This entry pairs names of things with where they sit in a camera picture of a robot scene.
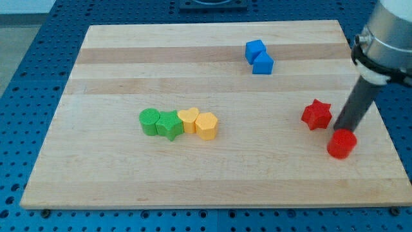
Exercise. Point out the blue pentagon block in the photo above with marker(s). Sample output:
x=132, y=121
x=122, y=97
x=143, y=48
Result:
x=263, y=64

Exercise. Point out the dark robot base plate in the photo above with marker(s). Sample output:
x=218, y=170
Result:
x=185, y=5

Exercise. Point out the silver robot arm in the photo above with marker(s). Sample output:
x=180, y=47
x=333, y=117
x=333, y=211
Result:
x=382, y=51

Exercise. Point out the red cylinder block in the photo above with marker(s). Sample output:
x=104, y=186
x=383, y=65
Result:
x=341, y=143

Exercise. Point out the yellow heart block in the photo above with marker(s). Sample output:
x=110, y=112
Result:
x=188, y=118

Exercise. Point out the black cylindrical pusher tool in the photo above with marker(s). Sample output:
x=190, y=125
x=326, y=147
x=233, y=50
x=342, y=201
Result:
x=357, y=104

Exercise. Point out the blue cube block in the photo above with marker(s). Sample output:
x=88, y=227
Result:
x=253, y=49

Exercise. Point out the green cylinder block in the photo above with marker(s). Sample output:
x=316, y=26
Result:
x=148, y=119

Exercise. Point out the yellow hexagon block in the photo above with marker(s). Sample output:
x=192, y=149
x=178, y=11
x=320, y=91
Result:
x=207, y=126

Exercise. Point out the red star block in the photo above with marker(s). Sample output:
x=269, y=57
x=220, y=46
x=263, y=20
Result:
x=317, y=115

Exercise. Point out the green star block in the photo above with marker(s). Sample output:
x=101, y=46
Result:
x=169, y=125

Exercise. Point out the wooden board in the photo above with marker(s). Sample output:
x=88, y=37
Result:
x=96, y=156

